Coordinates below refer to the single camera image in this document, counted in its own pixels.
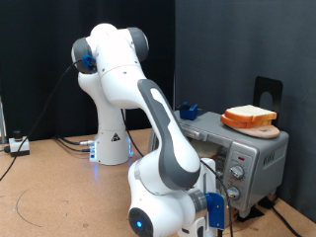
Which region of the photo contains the black metal bookend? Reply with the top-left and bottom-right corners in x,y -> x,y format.
252,76 -> 284,127

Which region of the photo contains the round wooden board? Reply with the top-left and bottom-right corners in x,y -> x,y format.
230,123 -> 280,140

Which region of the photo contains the black foot pad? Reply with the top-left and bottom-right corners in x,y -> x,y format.
258,197 -> 277,210

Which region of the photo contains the silver toaster oven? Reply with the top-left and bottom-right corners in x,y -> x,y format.
146,110 -> 290,219

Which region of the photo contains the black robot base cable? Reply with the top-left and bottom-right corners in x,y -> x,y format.
52,136 -> 93,154

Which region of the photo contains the black cable with silver plug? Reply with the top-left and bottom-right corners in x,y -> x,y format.
52,133 -> 97,146

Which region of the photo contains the grey metal pole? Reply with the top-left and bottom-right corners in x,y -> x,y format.
0,97 -> 7,144

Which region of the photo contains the emergency stop button box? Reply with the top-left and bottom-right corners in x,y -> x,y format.
8,129 -> 32,158

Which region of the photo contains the silver oven knob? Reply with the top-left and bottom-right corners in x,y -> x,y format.
229,164 -> 246,181
226,186 -> 241,201

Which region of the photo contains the thin hanging black cable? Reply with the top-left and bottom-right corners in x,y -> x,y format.
0,58 -> 85,182

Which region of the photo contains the blue cable clip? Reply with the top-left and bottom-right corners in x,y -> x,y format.
81,53 -> 99,74

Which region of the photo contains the black oven power cable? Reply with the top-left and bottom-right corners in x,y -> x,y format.
271,206 -> 304,237

